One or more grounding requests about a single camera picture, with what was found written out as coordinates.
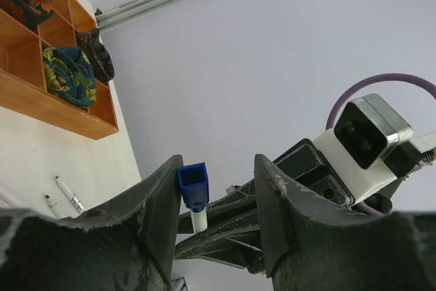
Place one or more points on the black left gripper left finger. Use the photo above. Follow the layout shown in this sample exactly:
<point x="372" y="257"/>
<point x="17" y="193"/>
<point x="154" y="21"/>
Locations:
<point x="125" y="243"/>

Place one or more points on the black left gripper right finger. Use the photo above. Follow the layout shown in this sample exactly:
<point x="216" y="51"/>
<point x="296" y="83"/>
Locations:
<point x="311" y="243"/>

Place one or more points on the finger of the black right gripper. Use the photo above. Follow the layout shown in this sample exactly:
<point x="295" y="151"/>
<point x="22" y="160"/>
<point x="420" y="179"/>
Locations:
<point x="235" y="242"/>

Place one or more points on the dark cloth bundle front-right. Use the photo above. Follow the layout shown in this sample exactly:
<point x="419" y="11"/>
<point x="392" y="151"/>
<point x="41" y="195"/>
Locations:
<point x="69" y="75"/>

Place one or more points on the dark green capped marker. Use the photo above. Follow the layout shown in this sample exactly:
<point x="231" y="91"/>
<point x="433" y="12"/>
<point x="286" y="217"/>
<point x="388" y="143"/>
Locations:
<point x="70" y="195"/>

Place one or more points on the orange wooden compartment tray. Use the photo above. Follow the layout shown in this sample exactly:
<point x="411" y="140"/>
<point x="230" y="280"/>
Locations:
<point x="27" y="26"/>

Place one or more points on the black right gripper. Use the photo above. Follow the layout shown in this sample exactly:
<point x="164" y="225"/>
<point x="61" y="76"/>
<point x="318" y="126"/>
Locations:
<point x="303" y="162"/>

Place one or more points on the aluminium rail front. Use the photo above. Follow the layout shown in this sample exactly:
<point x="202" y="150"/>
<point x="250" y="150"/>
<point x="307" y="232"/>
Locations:
<point x="178" y="284"/>

